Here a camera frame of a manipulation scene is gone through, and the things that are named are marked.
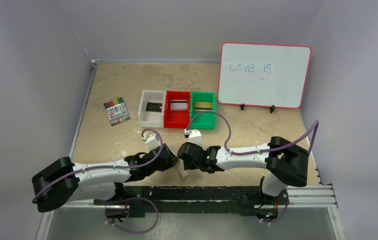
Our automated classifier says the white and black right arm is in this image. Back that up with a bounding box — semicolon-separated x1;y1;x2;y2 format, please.
177;136;310;197

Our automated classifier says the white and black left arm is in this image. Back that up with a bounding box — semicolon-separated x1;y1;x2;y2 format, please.
31;144;178;213

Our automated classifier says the gold card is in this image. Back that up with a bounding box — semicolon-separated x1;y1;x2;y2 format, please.
194;101;213;111

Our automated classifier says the black card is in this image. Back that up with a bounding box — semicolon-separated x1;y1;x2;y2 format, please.
145;102;163;113

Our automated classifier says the white card with stripe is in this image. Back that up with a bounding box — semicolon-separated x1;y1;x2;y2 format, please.
170;99;188;111

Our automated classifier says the white plastic bin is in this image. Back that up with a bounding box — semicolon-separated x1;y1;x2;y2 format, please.
138;90;166;128

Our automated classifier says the red plastic bin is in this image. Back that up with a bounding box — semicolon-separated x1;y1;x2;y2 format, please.
164;90;191;128

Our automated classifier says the green plastic bin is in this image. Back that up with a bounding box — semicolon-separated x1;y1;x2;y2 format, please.
190;91;216;130

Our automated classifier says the pack of coloured markers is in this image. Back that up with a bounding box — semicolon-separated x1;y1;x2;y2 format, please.
103;97;130;126

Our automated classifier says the black right whiteboard foot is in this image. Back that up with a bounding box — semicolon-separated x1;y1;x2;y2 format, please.
269;105;275;114

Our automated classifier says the pink framed whiteboard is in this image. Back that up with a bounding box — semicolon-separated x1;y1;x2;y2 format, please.
218;42;312;109

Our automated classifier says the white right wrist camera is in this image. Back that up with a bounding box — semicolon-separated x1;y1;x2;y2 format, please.
184;129;202;147

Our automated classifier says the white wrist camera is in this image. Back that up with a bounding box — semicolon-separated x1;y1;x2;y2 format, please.
184;129;202;147
141;129;161;151

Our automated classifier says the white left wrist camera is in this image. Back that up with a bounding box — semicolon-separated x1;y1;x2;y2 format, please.
141;129;161;151

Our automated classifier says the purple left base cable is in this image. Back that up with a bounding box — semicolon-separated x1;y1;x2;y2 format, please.
104;197;159;235

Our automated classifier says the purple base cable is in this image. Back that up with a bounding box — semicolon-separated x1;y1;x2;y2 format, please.
104;197;159;235
259;195;289;226

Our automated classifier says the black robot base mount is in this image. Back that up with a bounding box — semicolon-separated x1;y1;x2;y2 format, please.
94;185;288;219

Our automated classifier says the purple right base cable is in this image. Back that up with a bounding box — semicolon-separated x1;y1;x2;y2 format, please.
259;195;289;226

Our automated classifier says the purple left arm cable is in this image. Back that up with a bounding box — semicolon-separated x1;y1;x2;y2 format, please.
31;128;165;205

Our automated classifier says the aluminium frame rail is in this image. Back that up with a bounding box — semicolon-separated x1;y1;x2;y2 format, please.
59;185;338;208

